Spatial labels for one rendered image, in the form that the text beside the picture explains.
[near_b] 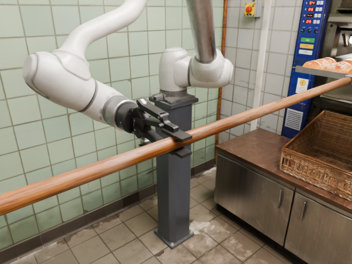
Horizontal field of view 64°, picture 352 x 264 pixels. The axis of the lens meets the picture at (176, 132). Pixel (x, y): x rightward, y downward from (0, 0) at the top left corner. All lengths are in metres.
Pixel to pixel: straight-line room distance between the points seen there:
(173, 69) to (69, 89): 0.83
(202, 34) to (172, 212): 1.11
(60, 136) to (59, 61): 1.17
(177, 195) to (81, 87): 1.17
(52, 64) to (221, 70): 0.90
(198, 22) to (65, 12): 0.85
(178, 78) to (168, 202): 0.78
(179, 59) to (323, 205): 1.07
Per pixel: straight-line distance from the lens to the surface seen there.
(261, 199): 1.93
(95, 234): 2.19
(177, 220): 1.91
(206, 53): 1.34
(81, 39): 0.83
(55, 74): 0.74
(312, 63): 1.53
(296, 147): 1.88
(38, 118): 1.82
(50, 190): 0.49
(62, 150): 1.93
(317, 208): 1.73
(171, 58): 1.49
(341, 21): 1.89
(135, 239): 2.11
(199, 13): 1.19
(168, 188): 1.76
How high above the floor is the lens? 1.46
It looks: 23 degrees down
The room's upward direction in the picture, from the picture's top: straight up
